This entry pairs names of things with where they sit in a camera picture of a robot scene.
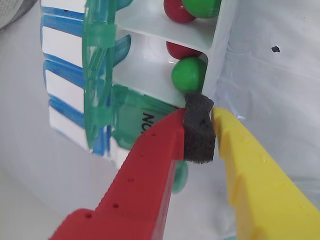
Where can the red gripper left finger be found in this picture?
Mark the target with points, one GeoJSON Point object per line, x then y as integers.
{"type": "Point", "coordinates": [140, 187]}

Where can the green blue weekly pill organizer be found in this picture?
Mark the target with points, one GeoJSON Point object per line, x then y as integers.
{"type": "Point", "coordinates": [62, 82]}

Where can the white tablecloth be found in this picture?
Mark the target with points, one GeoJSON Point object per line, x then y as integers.
{"type": "Point", "coordinates": [275, 87]}

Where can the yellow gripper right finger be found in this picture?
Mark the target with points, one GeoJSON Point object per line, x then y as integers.
{"type": "Point", "coordinates": [262, 190]}

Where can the printed grey paper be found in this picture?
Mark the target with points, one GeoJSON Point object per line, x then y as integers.
{"type": "Point", "coordinates": [10, 10]}

